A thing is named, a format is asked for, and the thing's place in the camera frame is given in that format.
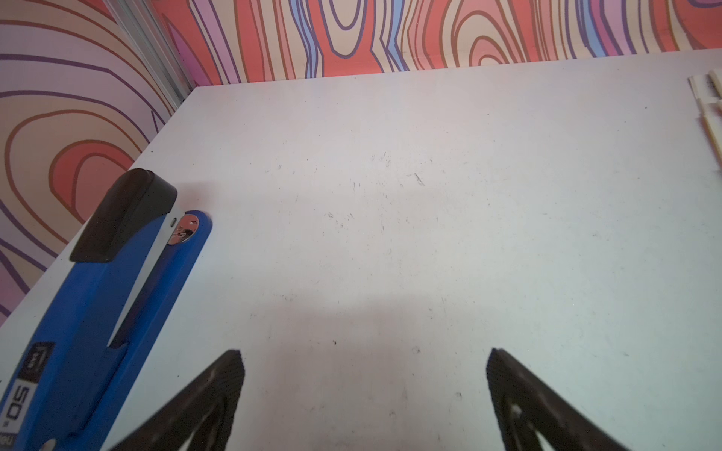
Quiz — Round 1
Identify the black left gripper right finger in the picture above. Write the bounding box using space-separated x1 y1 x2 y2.
486 348 625 450

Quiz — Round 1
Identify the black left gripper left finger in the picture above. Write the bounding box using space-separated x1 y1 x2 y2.
114 350 246 450

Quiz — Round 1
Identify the blue black stapler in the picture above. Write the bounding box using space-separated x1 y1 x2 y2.
1 168 212 450

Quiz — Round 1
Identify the white lined notebook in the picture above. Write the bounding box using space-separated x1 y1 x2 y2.
688 69 721 165

